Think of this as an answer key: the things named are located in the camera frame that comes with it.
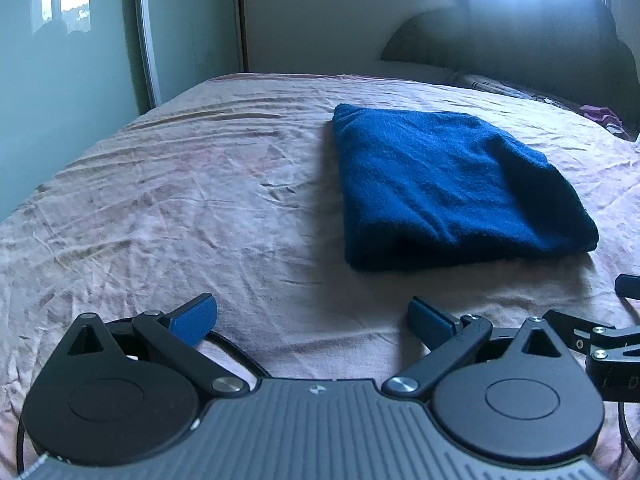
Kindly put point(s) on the narrow frosted glass wardrobe door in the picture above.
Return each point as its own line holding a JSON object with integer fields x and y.
{"x": 195, "y": 25}

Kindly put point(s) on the bed with pink sheet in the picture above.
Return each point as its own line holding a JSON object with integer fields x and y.
{"x": 175, "y": 210}

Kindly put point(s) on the dark scalloped headboard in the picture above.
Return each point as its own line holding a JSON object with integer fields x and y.
{"x": 525, "y": 35}

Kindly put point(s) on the blue knit sweater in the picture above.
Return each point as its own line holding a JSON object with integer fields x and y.
{"x": 440, "y": 185}

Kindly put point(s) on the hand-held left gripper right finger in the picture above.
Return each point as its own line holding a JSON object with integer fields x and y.
{"x": 429, "y": 321}

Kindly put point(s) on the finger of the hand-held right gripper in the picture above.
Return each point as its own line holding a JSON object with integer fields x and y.
{"x": 629, "y": 287}
{"x": 612, "y": 370}

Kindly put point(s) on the patterned pillow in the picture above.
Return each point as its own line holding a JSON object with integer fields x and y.
{"x": 500, "y": 87}

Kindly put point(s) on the wide frosted glass wardrobe door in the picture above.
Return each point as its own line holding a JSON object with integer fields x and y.
{"x": 65, "y": 85}

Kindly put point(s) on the purple cloth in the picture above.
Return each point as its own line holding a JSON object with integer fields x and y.
{"x": 605, "y": 117}

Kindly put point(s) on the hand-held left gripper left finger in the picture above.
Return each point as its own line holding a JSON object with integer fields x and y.
{"x": 196, "y": 318}

